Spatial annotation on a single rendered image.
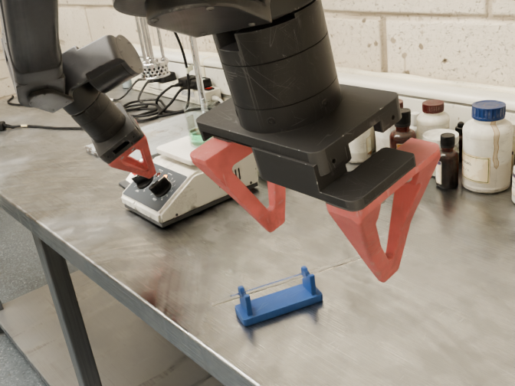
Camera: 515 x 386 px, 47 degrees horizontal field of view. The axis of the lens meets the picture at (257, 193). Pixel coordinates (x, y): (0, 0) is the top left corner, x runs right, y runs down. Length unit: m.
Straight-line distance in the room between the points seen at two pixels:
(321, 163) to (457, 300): 0.46
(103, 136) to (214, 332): 0.33
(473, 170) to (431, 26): 0.32
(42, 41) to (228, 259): 0.36
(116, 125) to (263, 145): 0.58
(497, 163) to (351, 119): 0.66
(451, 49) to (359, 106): 0.84
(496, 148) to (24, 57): 0.65
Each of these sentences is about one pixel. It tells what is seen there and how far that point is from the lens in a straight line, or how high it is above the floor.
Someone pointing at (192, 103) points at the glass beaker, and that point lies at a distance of 1.02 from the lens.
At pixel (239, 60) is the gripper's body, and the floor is 1.10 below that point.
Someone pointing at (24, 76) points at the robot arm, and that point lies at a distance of 0.74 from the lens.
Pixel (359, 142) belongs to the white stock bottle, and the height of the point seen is 0.79.
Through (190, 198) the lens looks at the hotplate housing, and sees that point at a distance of 0.94.
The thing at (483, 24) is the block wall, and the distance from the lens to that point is 1.11.
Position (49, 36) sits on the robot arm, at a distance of 0.70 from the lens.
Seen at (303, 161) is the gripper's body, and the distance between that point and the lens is 0.28.
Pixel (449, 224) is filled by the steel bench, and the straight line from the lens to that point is 0.87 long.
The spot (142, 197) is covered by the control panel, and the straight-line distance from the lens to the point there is 0.98.
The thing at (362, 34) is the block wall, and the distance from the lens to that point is 1.27.
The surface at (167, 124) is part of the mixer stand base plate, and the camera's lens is 1.44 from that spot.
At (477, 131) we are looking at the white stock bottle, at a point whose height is 0.85.
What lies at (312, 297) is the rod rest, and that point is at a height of 0.76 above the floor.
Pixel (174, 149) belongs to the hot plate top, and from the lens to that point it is 1.01.
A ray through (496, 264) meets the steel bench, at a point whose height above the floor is 0.75.
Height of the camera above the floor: 1.16
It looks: 24 degrees down
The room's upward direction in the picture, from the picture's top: 8 degrees counter-clockwise
